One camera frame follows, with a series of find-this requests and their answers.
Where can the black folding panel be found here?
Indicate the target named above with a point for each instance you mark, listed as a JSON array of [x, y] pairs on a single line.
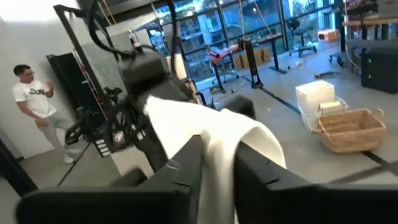
[[66, 77]]

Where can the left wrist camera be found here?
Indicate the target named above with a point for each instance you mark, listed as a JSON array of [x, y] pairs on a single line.
[[144, 70]]

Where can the small beige box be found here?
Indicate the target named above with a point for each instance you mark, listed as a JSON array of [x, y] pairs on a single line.
[[331, 108]]

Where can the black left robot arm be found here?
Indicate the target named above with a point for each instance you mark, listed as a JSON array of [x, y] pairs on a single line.
[[149, 146]]

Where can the grey green board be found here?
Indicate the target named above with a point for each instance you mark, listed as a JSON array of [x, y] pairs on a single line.
[[105, 62]]

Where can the stack of white lids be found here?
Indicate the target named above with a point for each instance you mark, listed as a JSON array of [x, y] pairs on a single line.
[[314, 93]]

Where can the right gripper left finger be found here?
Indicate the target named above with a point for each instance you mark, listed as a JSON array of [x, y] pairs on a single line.
[[124, 205]]

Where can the person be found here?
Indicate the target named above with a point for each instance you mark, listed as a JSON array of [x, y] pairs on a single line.
[[34, 96]]

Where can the wicker basket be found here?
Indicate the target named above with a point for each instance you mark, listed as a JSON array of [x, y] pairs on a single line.
[[351, 133]]

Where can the black office chair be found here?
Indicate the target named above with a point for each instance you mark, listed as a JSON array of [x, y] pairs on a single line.
[[301, 34]]

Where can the brown cardboard box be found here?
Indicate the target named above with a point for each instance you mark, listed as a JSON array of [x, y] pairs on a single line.
[[261, 56]]

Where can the orange box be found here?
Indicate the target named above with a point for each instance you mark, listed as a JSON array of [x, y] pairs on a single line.
[[328, 35]]

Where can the black cabinet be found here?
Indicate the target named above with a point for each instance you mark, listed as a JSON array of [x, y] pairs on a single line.
[[381, 71]]

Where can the black legged standing desk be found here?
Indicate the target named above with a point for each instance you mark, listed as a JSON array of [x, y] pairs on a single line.
[[250, 62]]

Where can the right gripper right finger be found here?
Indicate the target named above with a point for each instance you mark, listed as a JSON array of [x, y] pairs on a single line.
[[311, 205]]

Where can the wooden workbench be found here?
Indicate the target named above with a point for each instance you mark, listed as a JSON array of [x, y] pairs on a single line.
[[373, 22]]

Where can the white garment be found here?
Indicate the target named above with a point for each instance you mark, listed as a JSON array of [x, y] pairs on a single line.
[[192, 124]]

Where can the small clear plastic bin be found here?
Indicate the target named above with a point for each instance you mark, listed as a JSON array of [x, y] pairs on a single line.
[[308, 119]]

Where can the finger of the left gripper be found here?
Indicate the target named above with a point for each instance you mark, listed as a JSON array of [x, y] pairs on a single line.
[[241, 104]]

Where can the black metal rig frame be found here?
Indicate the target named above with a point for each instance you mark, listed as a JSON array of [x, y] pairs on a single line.
[[77, 46]]

